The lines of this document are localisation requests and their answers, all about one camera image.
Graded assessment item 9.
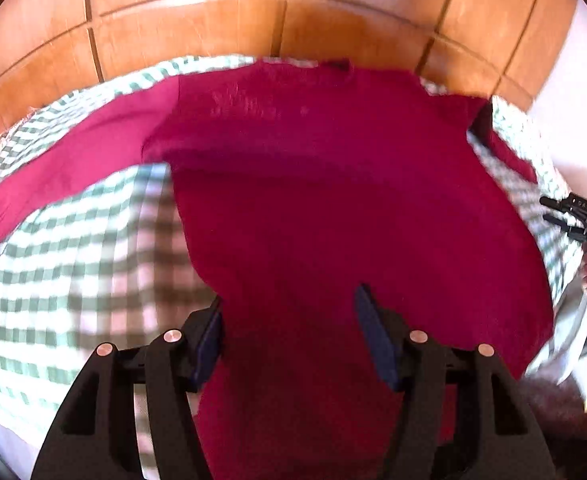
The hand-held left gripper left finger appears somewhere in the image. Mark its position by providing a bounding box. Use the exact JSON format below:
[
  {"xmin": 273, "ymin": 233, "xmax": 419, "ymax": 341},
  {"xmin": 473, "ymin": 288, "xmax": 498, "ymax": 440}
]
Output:
[{"xmin": 31, "ymin": 297, "xmax": 223, "ymax": 480}]

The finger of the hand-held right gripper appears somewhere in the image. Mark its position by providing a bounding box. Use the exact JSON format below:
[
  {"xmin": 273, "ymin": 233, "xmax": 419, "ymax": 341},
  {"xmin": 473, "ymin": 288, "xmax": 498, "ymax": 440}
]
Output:
[
  {"xmin": 543, "ymin": 213, "xmax": 587, "ymax": 242},
  {"xmin": 540, "ymin": 195, "xmax": 583, "ymax": 214}
]

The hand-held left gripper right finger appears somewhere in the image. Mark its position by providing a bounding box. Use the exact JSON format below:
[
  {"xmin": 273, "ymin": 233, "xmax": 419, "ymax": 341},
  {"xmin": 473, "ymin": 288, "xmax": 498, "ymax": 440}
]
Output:
[{"xmin": 354, "ymin": 284, "xmax": 557, "ymax": 480}]

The red knitted sweater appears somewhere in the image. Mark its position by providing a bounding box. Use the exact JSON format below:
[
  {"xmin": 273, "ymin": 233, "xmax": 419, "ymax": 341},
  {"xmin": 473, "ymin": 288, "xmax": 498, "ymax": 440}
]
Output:
[{"xmin": 0, "ymin": 59, "xmax": 557, "ymax": 480}]

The white cloth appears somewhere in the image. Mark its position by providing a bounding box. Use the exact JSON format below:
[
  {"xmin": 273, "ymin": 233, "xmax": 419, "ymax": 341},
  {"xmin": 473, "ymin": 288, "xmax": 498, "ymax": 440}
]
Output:
[{"xmin": 523, "ymin": 280, "xmax": 587, "ymax": 383}]

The green checked bed sheet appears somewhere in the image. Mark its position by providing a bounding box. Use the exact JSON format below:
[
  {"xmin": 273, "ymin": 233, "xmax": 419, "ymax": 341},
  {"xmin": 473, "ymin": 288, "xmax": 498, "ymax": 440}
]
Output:
[{"xmin": 0, "ymin": 55, "xmax": 587, "ymax": 480}]

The dark cloth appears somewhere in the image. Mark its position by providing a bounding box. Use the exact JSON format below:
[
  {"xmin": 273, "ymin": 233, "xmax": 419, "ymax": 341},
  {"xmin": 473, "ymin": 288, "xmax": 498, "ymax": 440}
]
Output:
[{"xmin": 517, "ymin": 330, "xmax": 587, "ymax": 480}]

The wooden panelled headboard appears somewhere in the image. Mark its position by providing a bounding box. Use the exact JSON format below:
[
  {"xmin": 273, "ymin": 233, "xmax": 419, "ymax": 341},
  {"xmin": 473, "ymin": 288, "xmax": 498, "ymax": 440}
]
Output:
[{"xmin": 0, "ymin": 0, "xmax": 581, "ymax": 161}]

